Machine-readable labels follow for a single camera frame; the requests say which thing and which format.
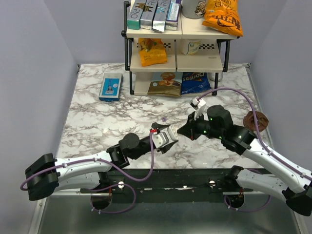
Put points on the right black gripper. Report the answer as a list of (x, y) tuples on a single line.
[(189, 129)]

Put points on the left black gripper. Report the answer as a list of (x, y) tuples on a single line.
[(165, 147)]

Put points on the lavender earbud charging case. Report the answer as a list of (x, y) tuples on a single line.
[(173, 134)]

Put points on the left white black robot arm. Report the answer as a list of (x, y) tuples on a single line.
[(48, 174)]

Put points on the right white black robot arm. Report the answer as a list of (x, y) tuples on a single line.
[(288, 181)]

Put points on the blue Doritos bag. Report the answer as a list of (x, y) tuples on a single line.
[(193, 82)]

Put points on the brown snack bag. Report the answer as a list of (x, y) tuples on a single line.
[(166, 83)]

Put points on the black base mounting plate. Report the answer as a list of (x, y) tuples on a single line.
[(163, 186)]

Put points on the beige black three-tier shelf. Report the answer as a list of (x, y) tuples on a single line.
[(213, 56)]

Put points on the blue flat product box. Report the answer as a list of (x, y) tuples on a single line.
[(111, 87)]

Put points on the white yogurt cup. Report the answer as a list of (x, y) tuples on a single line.
[(189, 47)]

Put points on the orange snack bag middle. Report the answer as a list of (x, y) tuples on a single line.
[(151, 51)]

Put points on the purple blue toothpaste box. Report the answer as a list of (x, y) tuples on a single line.
[(171, 22)]

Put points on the teal toothpaste box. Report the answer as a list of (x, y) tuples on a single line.
[(133, 20)]

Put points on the orange chip bag top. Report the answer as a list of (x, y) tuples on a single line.
[(223, 16)]

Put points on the white printed mug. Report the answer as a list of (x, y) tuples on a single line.
[(193, 9)]

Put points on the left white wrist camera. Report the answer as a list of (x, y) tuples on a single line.
[(161, 139)]

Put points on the aluminium rail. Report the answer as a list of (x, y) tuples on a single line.
[(238, 193)]

